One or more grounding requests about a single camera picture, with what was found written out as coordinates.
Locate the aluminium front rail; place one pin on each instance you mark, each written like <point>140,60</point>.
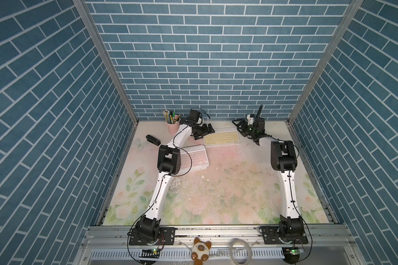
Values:
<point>329,244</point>

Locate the pink pencil cup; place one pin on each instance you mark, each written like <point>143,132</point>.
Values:
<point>173,128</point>

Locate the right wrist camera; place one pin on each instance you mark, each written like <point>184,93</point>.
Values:
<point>254,120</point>

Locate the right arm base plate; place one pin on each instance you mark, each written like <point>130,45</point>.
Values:
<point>272,236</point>

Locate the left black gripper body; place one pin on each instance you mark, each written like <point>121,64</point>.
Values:
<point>198,129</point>

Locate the pencils in cup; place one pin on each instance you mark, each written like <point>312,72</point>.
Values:
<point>170,117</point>

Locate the plush toy cat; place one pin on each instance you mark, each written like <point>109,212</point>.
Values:
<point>201,251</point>

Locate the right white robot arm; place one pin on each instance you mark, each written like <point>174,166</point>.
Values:
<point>283,160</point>

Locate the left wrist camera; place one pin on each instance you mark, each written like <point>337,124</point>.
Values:
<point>194,117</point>

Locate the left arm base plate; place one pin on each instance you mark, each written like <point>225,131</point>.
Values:
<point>165,235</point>

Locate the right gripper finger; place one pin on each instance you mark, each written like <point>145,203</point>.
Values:
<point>247,132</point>
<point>240,123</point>

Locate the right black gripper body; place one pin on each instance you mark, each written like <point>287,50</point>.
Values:
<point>249,132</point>

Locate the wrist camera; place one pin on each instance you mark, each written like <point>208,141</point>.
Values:
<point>254,120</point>
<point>194,117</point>

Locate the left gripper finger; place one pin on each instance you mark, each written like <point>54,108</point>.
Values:
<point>200,135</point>
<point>209,128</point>

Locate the pink keyboard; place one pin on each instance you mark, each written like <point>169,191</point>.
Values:
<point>194,159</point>

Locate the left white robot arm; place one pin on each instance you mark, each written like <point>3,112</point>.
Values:
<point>147,226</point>

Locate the yellow keyboard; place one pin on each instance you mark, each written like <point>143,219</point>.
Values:
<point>222,137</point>

